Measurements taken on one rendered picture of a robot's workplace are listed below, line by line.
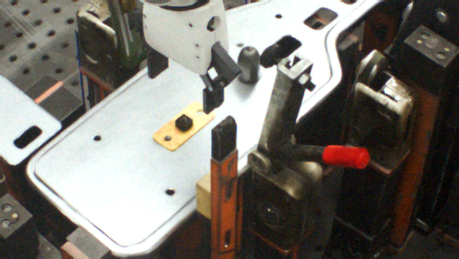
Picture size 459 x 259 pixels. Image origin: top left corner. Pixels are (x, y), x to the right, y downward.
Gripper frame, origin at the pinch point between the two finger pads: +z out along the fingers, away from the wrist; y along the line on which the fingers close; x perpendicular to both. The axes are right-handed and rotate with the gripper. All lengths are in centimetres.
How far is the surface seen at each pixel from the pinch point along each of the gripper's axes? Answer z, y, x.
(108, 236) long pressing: 7.8, -4.6, 19.1
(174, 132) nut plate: 7.5, 0.4, 1.8
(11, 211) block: -0.2, 1.5, 28.4
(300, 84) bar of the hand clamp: -12.0, -17.6, 0.9
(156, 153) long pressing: 7.8, -0.1, 5.7
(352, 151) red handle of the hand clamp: -6.5, -24.8, 0.4
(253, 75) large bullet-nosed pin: 6.6, -1.0, -11.8
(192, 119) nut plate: 6.8, -0.2, -0.8
